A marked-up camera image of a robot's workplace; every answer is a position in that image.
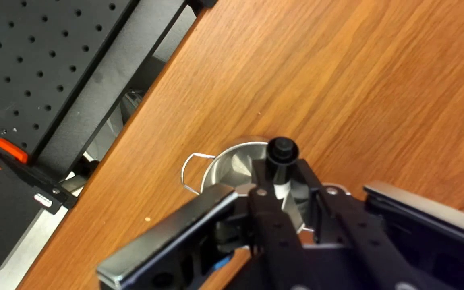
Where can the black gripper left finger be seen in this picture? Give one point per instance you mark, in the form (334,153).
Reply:
(200,247)

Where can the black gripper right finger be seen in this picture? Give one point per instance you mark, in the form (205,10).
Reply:
(393,242)

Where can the silver metal pot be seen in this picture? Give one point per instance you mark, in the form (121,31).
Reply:
(232,168)

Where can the black orange bar clamp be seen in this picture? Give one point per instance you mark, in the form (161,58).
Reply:
(23,169)

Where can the black perforated breadboard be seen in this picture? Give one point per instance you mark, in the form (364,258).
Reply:
(33,65)

